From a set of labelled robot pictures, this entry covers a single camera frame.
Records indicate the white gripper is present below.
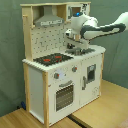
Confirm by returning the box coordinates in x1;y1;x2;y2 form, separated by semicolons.
64;28;89;50

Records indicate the grey range hood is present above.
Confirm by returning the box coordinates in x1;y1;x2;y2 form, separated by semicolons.
35;6;64;27

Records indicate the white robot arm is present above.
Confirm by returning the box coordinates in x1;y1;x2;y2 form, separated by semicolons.
65;12;128;48

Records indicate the wooden toy kitchen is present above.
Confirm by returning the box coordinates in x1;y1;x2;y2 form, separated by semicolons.
22;2;105;127

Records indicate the red stove knob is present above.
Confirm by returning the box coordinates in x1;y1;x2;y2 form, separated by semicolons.
71;65;78;73
54;73;60;79

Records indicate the white cupboard door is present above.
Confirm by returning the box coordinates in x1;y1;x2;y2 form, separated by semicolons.
80;54;102;106

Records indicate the toy microwave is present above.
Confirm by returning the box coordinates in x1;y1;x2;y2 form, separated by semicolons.
67;4;88;20

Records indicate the left red stove knob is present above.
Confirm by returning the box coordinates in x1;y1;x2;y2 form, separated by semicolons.
54;73;60;79

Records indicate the right red stove knob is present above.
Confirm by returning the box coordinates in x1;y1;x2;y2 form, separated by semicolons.
71;65;78;73

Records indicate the metal toy sink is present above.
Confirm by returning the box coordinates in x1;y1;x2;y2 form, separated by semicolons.
65;48;95;56

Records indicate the black toy stovetop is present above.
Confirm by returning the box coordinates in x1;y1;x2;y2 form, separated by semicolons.
34;53;71;66

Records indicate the white oven door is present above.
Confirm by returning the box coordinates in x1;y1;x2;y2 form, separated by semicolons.
49;79;79;125

